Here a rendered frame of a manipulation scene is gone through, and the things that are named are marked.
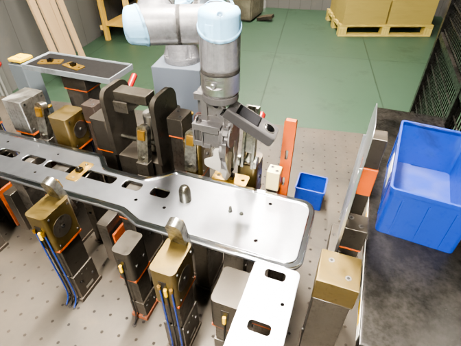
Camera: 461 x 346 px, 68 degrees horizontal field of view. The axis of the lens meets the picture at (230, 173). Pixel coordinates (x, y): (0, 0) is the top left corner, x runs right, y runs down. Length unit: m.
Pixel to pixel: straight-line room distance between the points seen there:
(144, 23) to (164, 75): 0.73
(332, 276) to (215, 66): 0.45
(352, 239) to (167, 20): 0.58
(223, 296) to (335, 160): 1.01
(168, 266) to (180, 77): 0.88
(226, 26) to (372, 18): 5.26
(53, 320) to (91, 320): 0.11
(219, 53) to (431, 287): 0.60
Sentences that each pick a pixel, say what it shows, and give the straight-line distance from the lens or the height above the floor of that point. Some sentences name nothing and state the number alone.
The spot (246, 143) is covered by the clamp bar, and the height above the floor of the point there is 1.11.
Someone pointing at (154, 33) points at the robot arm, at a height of 1.42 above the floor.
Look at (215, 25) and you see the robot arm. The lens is 0.60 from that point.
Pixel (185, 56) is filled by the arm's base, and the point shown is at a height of 1.14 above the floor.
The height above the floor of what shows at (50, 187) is 1.09.
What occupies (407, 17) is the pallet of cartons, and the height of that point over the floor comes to 0.26.
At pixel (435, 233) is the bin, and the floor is 1.07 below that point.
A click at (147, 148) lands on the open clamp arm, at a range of 1.05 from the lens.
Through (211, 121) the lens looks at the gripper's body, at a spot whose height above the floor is 1.26.
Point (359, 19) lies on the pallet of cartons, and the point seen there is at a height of 0.24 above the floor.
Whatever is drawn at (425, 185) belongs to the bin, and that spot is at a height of 1.03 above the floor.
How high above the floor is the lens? 1.62
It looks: 39 degrees down
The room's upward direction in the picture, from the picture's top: straight up
